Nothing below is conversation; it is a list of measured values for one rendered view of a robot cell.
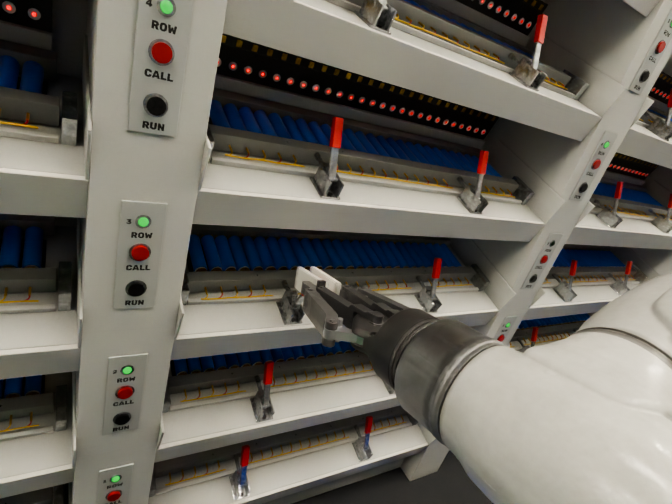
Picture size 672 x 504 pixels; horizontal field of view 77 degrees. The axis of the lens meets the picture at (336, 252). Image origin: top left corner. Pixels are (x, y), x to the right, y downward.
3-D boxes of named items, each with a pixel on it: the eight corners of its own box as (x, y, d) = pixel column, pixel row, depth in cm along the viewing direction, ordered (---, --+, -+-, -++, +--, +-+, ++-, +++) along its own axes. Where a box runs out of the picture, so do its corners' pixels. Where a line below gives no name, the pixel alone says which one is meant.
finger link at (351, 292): (394, 315, 42) (406, 314, 43) (341, 279, 51) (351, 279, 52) (387, 351, 43) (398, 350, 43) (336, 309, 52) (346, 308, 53)
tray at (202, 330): (485, 324, 85) (516, 294, 80) (167, 361, 53) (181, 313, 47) (434, 253, 98) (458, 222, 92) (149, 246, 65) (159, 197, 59)
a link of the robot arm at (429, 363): (503, 436, 36) (451, 398, 41) (531, 338, 34) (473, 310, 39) (425, 463, 31) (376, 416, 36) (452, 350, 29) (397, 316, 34)
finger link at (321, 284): (380, 352, 42) (370, 354, 41) (318, 310, 51) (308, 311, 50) (388, 316, 41) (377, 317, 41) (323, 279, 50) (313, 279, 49)
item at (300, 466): (419, 453, 101) (451, 426, 92) (139, 543, 68) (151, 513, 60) (381, 376, 113) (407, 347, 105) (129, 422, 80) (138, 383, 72)
